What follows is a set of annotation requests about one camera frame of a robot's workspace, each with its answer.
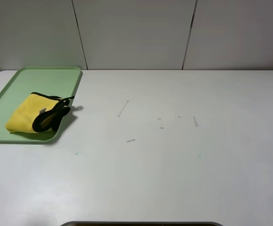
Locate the yellow towel with black trim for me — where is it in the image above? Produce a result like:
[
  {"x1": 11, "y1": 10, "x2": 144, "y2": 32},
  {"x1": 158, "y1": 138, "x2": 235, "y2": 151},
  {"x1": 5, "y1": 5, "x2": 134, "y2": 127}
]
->
[{"x1": 5, "y1": 92, "x2": 75, "y2": 134}]

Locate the green plastic tray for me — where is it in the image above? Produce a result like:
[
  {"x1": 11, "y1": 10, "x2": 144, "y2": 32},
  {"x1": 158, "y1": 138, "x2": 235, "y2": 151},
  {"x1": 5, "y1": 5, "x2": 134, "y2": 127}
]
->
[{"x1": 0, "y1": 66, "x2": 82, "y2": 144}]

